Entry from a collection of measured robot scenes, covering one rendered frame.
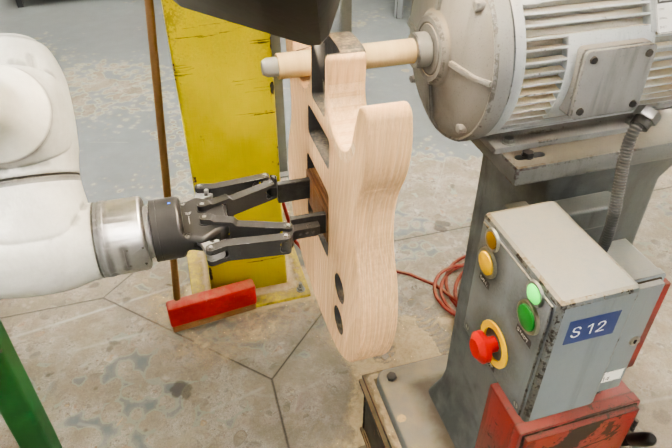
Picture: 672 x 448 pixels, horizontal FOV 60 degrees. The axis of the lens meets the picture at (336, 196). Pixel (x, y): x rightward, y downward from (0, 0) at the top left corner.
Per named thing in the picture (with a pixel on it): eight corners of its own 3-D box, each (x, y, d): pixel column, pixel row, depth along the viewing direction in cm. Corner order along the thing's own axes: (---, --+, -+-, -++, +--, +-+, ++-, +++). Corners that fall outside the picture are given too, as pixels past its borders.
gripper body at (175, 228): (153, 233, 75) (225, 221, 78) (157, 278, 69) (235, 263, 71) (143, 186, 71) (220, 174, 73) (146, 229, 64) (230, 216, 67)
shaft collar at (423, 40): (417, 38, 79) (429, 25, 75) (423, 71, 79) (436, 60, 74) (403, 39, 79) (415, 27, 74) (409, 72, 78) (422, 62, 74)
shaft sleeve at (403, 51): (406, 42, 78) (414, 34, 75) (410, 66, 78) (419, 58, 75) (273, 57, 74) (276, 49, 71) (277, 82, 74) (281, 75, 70)
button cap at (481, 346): (491, 340, 75) (496, 318, 72) (507, 365, 72) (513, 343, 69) (464, 347, 74) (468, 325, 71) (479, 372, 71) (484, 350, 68)
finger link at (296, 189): (278, 203, 77) (277, 200, 78) (329, 194, 79) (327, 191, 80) (277, 185, 75) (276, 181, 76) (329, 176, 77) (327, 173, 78)
